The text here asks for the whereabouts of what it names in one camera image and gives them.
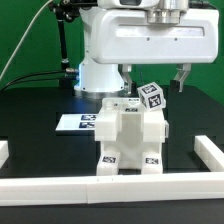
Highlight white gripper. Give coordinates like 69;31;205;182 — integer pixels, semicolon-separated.
90;0;219;95

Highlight white tagged cube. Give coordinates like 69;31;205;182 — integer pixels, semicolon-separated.
137;82;166;111

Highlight white chair back part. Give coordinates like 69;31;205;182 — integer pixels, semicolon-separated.
95;98;169;143

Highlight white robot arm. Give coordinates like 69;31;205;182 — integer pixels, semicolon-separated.
78;0;219;94

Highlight white base tag plate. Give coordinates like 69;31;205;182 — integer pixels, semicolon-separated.
56;114;97;131

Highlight black cables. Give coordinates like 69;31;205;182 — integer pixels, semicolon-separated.
0;69;80;94

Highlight black camera stand pole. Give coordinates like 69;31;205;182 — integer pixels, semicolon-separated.
48;0;97;89

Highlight white U-shaped fence frame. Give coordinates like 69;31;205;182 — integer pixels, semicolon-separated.
0;135;224;206

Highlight grey cable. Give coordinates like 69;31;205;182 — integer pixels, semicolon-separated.
0;0;54;81

